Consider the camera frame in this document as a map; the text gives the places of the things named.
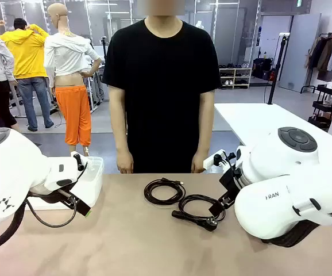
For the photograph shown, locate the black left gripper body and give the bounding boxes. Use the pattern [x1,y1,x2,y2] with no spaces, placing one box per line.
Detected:
[29,188,79,209]

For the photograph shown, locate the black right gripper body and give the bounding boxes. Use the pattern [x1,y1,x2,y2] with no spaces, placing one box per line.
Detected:
[218,165,243,202]

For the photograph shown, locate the black power cable with plug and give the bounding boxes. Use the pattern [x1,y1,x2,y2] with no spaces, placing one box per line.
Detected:
[171,194,227,232]

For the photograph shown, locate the person's left forearm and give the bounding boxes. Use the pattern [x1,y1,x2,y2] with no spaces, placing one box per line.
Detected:
[193,113,215,155]

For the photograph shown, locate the person's right forearm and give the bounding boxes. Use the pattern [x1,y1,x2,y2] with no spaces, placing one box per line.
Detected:
[110,113,132,155]

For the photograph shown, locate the person's left hand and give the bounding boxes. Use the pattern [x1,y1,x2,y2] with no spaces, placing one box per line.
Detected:
[191,151,209,174]

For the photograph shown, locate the person's right hand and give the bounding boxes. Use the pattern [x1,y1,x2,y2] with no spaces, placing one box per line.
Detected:
[116,151,134,175]

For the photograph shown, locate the clear plastic storage bin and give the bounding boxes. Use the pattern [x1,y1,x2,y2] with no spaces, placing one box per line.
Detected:
[25,156,105,211]

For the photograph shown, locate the white table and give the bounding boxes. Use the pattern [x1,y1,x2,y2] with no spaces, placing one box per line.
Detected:
[214,102,332,147]

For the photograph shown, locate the orange mannequin pants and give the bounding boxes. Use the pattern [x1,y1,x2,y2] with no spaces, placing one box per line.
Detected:
[55,85,93,147]

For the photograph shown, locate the white shoe rack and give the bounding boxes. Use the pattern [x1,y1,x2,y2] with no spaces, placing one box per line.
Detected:
[219,67,253,89]

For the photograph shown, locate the black bags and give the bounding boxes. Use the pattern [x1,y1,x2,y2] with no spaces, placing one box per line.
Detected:
[253,57,276,81]

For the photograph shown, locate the person in black T-shirt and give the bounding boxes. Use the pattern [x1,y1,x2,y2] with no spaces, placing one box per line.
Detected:
[101,0,223,175]

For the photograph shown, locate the black utility cart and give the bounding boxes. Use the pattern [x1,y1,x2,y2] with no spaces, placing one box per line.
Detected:
[308,84,332,130]

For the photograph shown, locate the black light stand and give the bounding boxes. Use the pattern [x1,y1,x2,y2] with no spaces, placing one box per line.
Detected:
[265,32,291,105]

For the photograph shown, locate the black clothes rack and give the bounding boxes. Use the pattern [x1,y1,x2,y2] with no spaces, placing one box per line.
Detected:
[299,32,332,94]

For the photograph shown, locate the grey partition panel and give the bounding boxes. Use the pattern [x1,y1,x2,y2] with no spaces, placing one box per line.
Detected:
[277,13,322,93]

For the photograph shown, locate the white mannequin shirt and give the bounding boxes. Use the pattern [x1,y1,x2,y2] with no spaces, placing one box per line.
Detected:
[43,32,101,89]

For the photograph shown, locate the person in yellow hoodie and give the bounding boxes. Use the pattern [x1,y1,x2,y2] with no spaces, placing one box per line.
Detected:
[0,17,55,132]

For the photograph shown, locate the beige hanging coat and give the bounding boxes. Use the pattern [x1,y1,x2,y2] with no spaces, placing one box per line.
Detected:
[305,37,322,69]

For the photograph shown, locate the brown hanging coat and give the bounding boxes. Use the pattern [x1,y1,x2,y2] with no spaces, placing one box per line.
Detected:
[316,37,332,72]

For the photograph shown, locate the beige bald mannequin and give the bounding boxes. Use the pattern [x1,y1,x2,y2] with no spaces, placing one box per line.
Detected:
[43,2,102,158]

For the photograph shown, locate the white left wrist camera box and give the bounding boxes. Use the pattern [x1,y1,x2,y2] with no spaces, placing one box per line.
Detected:
[44,156,82,191]

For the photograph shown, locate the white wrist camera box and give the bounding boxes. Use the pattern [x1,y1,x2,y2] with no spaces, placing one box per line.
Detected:
[202,148,227,170]
[44,156,82,191]

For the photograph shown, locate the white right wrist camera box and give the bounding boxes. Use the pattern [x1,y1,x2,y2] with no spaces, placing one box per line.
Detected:
[202,148,227,170]

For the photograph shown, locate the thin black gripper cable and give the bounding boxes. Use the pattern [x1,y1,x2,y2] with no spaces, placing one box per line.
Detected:
[25,197,78,229]

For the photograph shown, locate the black left arm hose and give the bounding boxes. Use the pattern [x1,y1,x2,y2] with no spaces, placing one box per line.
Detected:
[0,198,29,254]

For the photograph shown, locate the black arm hose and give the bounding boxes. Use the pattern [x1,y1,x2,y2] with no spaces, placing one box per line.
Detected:
[259,208,332,248]
[0,198,29,254]

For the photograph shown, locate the black right arm hose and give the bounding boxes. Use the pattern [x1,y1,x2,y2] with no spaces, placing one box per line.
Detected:
[259,208,332,248]

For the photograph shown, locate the camera on black tripod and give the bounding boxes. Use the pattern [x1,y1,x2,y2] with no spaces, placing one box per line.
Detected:
[101,36,110,68]

